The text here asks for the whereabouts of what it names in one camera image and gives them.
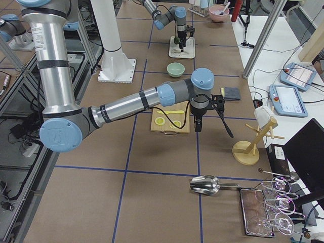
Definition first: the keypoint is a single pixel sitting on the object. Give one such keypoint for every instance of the wooden cutting board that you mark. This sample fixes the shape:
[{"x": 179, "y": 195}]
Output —
[{"x": 171, "y": 119}]

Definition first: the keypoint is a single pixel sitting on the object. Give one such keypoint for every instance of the pink bowl with ice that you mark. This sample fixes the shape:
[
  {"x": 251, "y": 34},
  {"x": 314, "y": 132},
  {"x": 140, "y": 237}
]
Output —
[{"x": 218, "y": 14}]

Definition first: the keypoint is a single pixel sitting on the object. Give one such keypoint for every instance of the green avocado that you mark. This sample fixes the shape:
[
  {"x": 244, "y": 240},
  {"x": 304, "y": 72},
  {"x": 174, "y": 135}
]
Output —
[{"x": 176, "y": 40}]

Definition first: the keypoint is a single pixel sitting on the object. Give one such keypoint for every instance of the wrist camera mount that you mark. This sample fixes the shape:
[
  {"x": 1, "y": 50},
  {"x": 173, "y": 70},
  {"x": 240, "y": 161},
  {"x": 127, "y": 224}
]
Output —
[
  {"x": 190, "y": 30},
  {"x": 219, "y": 102}
]

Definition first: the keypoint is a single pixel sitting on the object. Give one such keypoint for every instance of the dark rectangular tray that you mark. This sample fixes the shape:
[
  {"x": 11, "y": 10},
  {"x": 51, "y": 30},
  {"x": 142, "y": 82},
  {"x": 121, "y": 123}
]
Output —
[{"x": 251, "y": 201}]

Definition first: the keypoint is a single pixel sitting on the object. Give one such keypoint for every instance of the far teach pendant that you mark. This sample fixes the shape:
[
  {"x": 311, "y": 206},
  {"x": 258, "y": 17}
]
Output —
[{"x": 298, "y": 76}]

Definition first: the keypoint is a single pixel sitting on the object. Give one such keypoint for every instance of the white wire cup rack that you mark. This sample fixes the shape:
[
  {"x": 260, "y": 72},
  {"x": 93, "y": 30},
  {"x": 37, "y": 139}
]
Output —
[{"x": 199, "y": 7}]

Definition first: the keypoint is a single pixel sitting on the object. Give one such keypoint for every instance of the metal tube with black tip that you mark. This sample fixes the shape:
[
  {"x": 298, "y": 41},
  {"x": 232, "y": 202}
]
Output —
[{"x": 225, "y": 8}]

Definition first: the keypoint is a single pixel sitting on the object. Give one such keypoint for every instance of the metal scoop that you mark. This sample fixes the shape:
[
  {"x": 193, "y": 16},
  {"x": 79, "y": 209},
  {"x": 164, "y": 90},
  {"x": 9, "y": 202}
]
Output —
[{"x": 209, "y": 185}]

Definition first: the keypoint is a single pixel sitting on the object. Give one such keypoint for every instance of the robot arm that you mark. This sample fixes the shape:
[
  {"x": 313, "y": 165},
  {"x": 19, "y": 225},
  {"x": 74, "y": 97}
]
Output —
[
  {"x": 66, "y": 123},
  {"x": 174, "y": 13}
]

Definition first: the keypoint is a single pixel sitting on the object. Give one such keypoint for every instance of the wooden mug tree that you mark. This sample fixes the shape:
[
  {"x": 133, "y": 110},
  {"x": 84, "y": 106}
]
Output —
[{"x": 246, "y": 152}]

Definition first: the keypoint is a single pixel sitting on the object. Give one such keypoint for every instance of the green ceramic bowl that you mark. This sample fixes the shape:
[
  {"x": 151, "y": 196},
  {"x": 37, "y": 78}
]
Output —
[{"x": 175, "y": 69}]

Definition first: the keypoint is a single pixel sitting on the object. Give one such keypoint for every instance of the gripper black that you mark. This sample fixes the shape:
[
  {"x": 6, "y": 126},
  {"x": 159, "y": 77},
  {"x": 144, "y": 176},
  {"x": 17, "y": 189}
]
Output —
[
  {"x": 198, "y": 112},
  {"x": 181, "y": 35}
]

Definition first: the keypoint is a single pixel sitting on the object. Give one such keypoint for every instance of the black monitor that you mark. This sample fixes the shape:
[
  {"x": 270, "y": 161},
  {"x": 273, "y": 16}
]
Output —
[{"x": 304, "y": 151}]

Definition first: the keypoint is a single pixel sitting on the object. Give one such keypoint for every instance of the black box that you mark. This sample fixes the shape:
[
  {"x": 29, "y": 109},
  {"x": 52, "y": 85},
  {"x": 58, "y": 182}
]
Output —
[{"x": 277, "y": 159}]

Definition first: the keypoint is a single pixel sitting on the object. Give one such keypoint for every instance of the white camera pillar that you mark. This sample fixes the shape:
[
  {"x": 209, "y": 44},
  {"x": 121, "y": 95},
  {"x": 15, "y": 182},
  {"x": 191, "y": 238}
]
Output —
[{"x": 115, "y": 66}]

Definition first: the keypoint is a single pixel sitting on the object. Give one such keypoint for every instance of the aluminium frame post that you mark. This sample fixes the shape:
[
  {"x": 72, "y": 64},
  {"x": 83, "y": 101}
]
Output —
[{"x": 264, "y": 35}]

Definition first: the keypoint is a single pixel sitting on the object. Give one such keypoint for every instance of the yellow plastic knife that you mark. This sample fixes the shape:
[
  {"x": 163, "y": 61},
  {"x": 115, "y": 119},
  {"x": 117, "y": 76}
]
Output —
[{"x": 171, "y": 112}]

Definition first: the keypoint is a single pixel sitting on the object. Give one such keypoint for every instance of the wine glass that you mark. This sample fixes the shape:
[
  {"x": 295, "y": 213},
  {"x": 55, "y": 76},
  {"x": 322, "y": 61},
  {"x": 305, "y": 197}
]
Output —
[
  {"x": 277, "y": 186},
  {"x": 264, "y": 227},
  {"x": 283, "y": 204}
]

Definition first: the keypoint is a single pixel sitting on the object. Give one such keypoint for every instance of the grey folded cloth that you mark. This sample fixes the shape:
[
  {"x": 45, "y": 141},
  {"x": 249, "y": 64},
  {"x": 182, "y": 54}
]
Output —
[{"x": 230, "y": 93}]

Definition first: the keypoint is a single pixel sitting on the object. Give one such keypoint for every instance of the black tripod stick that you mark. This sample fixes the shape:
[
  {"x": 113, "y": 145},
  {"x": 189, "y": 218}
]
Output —
[{"x": 245, "y": 24}]

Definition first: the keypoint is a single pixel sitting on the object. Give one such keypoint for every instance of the near teach pendant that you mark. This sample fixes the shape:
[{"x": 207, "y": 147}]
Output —
[{"x": 287, "y": 101}]

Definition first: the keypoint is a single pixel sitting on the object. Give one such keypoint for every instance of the teach pendant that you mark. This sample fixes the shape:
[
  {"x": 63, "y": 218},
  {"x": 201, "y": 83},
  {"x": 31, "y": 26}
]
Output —
[
  {"x": 298, "y": 76},
  {"x": 287, "y": 101}
]

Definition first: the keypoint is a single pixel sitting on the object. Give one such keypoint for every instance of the white plastic tray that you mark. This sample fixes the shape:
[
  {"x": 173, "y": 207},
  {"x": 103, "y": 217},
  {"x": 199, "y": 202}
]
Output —
[{"x": 190, "y": 48}]

